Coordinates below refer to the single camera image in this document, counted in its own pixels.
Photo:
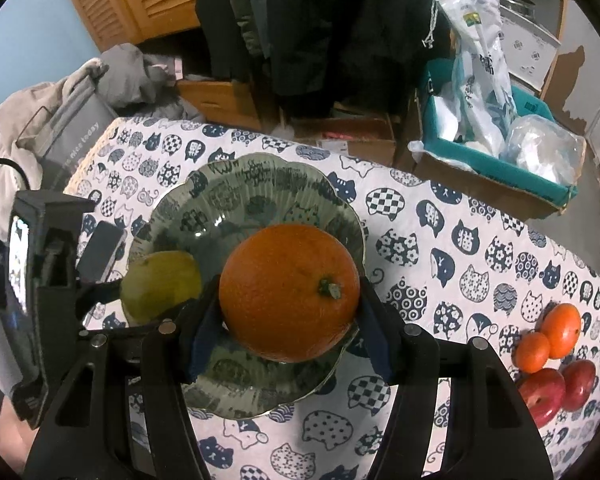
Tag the large orange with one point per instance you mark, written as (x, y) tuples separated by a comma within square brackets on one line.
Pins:
[(285, 290)]

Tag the flat cardboard box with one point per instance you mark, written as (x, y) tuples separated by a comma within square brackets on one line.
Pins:
[(345, 137)]

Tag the grey printed bag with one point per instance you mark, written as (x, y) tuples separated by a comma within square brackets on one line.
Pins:
[(72, 135)]

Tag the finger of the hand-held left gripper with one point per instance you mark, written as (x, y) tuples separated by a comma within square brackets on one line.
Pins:
[(130, 324), (97, 293)]

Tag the white printed plastic bag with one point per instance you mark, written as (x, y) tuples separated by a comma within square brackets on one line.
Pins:
[(480, 60)]

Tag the wooden drawer box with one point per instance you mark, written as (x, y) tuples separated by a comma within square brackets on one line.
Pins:
[(220, 102)]

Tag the white patterned box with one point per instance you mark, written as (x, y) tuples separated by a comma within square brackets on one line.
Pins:
[(527, 47)]

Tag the yellow lemon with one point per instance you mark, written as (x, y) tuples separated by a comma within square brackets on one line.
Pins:
[(157, 285)]

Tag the cat printed tablecloth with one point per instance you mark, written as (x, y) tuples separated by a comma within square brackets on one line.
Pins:
[(430, 280)]

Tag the dark hanging coats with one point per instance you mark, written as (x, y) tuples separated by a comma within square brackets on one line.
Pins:
[(320, 25)]

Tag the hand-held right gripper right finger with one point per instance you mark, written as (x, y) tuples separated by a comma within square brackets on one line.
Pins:
[(377, 345)]

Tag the cardboard box with teal lining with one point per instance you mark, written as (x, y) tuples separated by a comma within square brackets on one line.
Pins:
[(490, 180)]

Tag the clear plastic bag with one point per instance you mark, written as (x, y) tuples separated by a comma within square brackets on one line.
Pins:
[(545, 150)]

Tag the green glass plate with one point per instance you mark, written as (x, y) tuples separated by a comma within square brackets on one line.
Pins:
[(220, 205)]

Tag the metal pot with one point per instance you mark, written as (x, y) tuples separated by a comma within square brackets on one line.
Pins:
[(517, 5)]

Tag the grey clothing pile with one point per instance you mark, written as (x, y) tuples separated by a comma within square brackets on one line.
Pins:
[(135, 75)]

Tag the medium orange with stem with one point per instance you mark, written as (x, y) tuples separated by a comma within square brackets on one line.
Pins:
[(560, 330)]

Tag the black rectangular device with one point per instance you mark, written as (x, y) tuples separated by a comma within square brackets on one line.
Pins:
[(100, 251)]

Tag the beige cloth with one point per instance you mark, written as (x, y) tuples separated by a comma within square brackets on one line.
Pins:
[(25, 110)]

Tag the wooden louvred cabinet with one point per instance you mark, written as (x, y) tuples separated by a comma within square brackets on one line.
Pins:
[(130, 0)]

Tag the person's left forearm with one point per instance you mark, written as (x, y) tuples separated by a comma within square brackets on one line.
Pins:
[(7, 440)]

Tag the small tangerine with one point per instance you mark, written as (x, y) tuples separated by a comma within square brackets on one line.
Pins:
[(531, 353)]

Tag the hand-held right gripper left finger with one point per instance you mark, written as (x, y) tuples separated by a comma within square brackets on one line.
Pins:
[(205, 340)]

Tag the red apple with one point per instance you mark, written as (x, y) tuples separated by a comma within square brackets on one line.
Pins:
[(542, 397), (580, 385)]

